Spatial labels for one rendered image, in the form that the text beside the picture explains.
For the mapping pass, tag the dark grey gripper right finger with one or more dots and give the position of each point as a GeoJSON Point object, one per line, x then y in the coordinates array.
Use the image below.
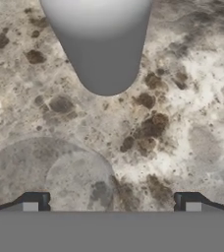
{"type": "Point", "coordinates": [189, 197]}

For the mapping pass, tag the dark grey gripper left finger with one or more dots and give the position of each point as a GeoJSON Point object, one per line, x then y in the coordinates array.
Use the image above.
{"type": "Point", "coordinates": [35, 198]}

